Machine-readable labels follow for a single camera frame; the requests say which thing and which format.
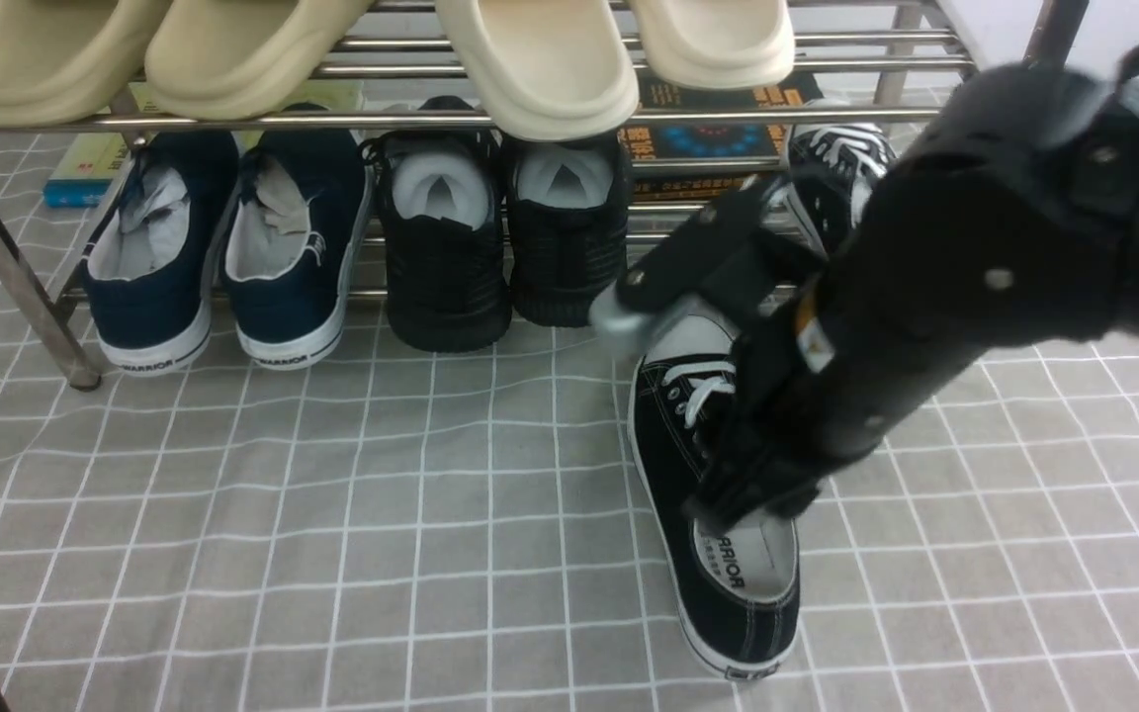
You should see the navy canvas sneaker left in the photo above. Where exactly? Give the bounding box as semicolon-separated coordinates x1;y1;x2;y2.
82;130;241;377

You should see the grey grid floor cloth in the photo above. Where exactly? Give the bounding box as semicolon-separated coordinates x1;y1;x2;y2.
0;75;1139;712

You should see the tan foam slipper far left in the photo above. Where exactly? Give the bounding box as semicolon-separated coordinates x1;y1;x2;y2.
0;1;171;128

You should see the black canvas sneaker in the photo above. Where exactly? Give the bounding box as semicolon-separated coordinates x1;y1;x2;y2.
782;123;898;256
628;316;801;680

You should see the black knit sneaker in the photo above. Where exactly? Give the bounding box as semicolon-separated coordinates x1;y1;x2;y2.
360;128;513;353
500;133;634;327

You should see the tan foam slipper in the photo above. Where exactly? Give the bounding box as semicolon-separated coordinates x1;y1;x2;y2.
0;1;171;128
144;1;372;121

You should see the navy canvas sneaker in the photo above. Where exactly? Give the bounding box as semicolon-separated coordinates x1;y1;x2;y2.
220;128;375;371
82;130;241;377

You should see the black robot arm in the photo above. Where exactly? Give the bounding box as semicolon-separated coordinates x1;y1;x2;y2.
589;46;1139;535

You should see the black knit sneaker right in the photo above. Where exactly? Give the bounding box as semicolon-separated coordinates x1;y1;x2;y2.
500;133;634;327

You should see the black knit sneaker left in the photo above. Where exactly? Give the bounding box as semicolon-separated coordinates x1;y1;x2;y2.
360;128;513;353

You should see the cream foam slipper large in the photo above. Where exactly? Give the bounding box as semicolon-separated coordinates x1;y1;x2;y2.
435;1;639;141

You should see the silver metal shoe rack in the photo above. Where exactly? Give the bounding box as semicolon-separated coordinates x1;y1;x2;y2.
0;0;1091;392

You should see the cream foam slipper right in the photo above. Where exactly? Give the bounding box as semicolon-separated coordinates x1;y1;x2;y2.
628;1;796;91

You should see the black book under rack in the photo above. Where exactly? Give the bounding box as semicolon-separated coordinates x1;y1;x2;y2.
618;72;826;202

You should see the yellow green book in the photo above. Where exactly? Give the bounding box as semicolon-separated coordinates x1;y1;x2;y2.
42;77;364;208

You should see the navy canvas sneaker right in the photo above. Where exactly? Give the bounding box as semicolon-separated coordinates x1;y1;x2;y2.
220;128;375;371

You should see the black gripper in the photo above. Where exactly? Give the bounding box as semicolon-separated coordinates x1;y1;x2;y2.
589;148;1124;535

